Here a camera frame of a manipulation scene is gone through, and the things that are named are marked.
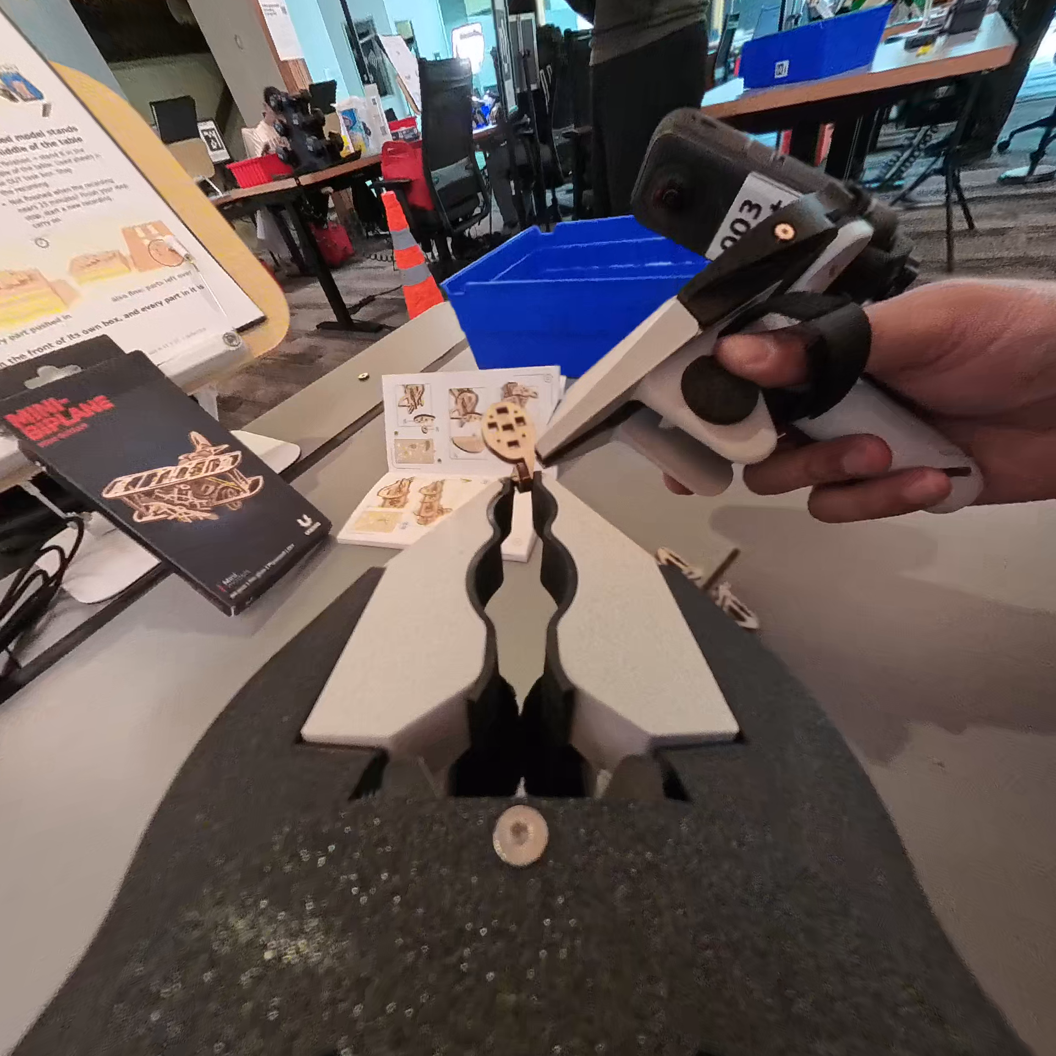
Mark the red bag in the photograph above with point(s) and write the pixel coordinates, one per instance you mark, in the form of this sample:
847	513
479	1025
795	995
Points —
334	246

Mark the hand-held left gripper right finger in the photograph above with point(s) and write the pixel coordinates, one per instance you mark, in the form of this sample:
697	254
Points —
643	660

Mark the blue plastic bin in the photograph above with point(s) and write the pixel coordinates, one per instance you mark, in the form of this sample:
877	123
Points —
577	330

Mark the red box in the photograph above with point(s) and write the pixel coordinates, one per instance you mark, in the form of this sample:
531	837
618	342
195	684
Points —
260	171

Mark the plywood board with printed sheet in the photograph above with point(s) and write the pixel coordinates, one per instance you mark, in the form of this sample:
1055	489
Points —
82	206

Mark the wooden mechanical model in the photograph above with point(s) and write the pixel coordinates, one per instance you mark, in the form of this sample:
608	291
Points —
734	606

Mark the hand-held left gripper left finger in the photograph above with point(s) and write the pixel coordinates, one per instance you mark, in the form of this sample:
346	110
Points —
396	660

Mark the orange traffic cone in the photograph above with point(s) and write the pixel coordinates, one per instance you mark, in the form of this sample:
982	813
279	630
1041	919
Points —
412	264

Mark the red office chair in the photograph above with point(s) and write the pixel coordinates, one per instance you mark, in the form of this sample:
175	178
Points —
404	173

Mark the black model kit box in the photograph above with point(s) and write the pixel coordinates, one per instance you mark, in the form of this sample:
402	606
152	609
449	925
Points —
165	462

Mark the long wooden table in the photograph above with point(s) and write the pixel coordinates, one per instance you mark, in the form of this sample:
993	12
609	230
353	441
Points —
907	66

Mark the person's right hand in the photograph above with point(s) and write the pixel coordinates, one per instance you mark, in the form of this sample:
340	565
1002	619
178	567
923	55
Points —
973	371

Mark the oval wooden disc part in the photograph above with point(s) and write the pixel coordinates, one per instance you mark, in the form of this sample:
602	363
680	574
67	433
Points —
511	429

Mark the white instruction booklet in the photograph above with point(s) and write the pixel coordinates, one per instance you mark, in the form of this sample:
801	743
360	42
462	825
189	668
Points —
437	396

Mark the dark wooden desk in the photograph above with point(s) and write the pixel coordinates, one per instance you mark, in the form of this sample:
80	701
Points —
272	188

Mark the black office chair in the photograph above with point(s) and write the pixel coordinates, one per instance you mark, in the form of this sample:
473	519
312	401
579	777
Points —
450	124

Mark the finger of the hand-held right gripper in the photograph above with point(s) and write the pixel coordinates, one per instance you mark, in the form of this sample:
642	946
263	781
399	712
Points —
627	371

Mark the blue storage tote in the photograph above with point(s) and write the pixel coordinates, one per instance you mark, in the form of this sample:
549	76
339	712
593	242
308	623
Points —
817	45

